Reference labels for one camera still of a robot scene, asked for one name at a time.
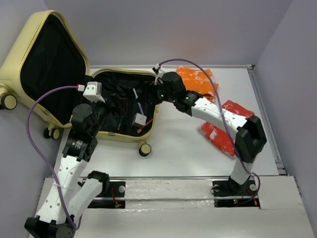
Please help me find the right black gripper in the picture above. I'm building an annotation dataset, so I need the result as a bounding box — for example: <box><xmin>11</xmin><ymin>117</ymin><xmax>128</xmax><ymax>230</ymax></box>
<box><xmin>138</xmin><ymin>79</ymin><xmax>177</xmax><ymax>105</ymax></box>

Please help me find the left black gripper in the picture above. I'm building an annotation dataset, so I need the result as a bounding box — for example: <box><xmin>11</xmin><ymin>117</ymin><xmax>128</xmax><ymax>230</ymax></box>
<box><xmin>87</xmin><ymin>93</ymin><xmax>129</xmax><ymax>136</ymax></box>

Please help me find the purple toothbrush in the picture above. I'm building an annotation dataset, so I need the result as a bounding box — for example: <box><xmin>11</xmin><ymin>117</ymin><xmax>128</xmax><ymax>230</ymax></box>
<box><xmin>133</xmin><ymin>88</ymin><xmax>144</xmax><ymax>115</ymax></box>

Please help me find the small white box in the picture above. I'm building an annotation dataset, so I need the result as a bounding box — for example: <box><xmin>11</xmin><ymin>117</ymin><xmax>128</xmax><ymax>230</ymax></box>
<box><xmin>132</xmin><ymin>113</ymin><xmax>147</xmax><ymax>128</ymax></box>

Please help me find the orange cloth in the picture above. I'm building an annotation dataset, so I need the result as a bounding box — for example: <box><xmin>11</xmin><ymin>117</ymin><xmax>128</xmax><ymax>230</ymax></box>
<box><xmin>176</xmin><ymin>66</ymin><xmax>215</xmax><ymax>103</ymax></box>

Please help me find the red lip brush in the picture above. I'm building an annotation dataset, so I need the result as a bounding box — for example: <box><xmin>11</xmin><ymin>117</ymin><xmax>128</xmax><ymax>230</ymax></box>
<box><xmin>137</xmin><ymin>119</ymin><xmax>153</xmax><ymax>134</ymax></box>

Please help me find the red cloth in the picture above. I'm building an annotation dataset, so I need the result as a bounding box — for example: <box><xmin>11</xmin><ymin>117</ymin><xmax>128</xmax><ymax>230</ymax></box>
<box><xmin>198</xmin><ymin>100</ymin><xmax>255</xmax><ymax>159</ymax></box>

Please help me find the yellow suitcase with black lining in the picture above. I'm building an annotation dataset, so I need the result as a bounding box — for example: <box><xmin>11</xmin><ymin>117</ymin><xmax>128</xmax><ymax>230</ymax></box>
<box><xmin>0</xmin><ymin>10</ymin><xmax>158</xmax><ymax>156</ymax></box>

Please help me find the black pen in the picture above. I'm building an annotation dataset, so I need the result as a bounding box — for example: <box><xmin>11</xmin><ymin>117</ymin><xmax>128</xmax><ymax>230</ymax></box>
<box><xmin>117</xmin><ymin>116</ymin><xmax>124</xmax><ymax>131</ymax></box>

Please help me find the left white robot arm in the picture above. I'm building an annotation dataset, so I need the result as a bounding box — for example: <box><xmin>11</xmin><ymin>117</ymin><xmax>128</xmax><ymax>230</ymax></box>
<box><xmin>24</xmin><ymin>93</ymin><xmax>114</xmax><ymax>238</ymax></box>

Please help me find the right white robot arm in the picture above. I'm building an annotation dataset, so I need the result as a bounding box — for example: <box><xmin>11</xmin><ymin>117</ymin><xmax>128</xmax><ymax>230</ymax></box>
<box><xmin>150</xmin><ymin>69</ymin><xmax>267</xmax><ymax>194</ymax></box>

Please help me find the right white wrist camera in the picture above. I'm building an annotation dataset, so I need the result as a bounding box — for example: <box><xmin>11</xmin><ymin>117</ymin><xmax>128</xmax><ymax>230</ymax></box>
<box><xmin>152</xmin><ymin>63</ymin><xmax>168</xmax><ymax>79</ymax></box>

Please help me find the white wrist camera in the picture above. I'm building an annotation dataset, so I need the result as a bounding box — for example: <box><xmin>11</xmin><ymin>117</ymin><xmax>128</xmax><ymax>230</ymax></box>
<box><xmin>152</xmin><ymin>63</ymin><xmax>168</xmax><ymax>79</ymax></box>
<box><xmin>83</xmin><ymin>81</ymin><xmax>105</xmax><ymax>103</ymax></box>

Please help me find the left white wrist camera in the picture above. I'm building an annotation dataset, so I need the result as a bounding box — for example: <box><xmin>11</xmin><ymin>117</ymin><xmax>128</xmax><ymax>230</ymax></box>
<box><xmin>83</xmin><ymin>81</ymin><xmax>105</xmax><ymax>103</ymax></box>

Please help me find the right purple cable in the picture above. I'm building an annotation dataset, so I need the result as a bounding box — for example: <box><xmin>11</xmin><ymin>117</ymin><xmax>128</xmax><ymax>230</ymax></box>
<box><xmin>158</xmin><ymin>58</ymin><xmax>261</xmax><ymax>199</ymax></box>

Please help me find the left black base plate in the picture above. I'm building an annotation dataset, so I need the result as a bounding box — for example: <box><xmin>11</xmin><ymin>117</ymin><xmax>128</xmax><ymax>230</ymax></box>
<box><xmin>88</xmin><ymin>180</ymin><xmax>126</xmax><ymax>209</ymax></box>

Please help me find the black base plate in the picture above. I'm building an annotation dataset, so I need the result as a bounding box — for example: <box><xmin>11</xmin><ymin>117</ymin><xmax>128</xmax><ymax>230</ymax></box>
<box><xmin>210</xmin><ymin>179</ymin><xmax>261</xmax><ymax>208</ymax></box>
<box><xmin>88</xmin><ymin>180</ymin><xmax>126</xmax><ymax>209</ymax></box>

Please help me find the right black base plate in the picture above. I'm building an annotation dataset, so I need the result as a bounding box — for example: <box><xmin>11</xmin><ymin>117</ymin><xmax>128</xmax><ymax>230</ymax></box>
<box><xmin>210</xmin><ymin>179</ymin><xmax>261</xmax><ymax>208</ymax></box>

